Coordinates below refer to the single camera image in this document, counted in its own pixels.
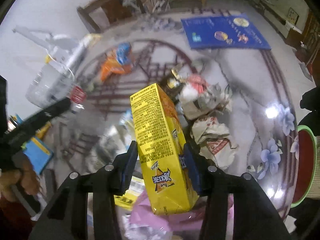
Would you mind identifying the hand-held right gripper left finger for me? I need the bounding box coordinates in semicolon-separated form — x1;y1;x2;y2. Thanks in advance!
29;141;139;240

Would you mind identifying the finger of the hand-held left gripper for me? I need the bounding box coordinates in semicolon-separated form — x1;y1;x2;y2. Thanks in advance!
6;98;72;155

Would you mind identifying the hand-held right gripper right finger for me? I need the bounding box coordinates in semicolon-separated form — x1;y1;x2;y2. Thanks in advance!
184;142;293;240

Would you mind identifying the yellow snack box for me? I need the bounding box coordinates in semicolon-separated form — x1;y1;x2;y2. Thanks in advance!
129;83;200;216

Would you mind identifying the red basin with green rim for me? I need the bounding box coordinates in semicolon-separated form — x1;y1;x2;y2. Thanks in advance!
290;125;318;208

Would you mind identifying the person's left forearm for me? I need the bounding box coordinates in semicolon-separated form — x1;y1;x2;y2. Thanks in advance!
0;197;38;240

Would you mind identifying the person's left hand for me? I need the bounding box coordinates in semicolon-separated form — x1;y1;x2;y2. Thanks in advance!
0;152;41;203

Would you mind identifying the clear plastic bag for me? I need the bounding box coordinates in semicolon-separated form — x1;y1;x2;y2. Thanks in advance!
92;112;138;170

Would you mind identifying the clear plastic cup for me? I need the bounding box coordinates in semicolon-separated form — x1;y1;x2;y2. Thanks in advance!
25;62;75;108

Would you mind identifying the crumpled brown paper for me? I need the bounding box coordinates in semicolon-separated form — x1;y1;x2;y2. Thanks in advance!
190;116;238;168

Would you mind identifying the blue book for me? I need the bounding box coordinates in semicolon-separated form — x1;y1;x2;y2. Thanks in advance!
22;136;54;175

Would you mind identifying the clear bottle with red label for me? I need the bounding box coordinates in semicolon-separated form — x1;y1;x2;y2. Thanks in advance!
67;85;87;113

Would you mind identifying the pink plastic bag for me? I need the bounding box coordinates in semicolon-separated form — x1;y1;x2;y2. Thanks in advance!
130;190;235;240

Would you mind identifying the white desk lamp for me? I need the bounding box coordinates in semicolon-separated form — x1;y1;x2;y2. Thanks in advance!
12;26;78;63

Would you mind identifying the red and white wrapper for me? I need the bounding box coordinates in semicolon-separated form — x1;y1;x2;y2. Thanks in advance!
186;74;209;93

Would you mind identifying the orange snack packet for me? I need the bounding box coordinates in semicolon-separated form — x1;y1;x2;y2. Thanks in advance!
99;42;135;82

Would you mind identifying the gold foil wrapper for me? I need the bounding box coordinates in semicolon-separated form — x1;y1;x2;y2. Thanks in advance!
166;69;188;89

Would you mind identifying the wooden chair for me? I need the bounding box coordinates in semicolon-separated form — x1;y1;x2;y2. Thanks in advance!
77;0;145;32

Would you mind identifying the black jacket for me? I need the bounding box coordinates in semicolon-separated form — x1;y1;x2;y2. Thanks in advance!
299;87;320;117

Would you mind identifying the white low cabinet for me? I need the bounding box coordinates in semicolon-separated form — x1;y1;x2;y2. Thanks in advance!
252;0;300;38

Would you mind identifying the small framed picture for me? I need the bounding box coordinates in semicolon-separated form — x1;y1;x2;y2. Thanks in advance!
287;7;300;24

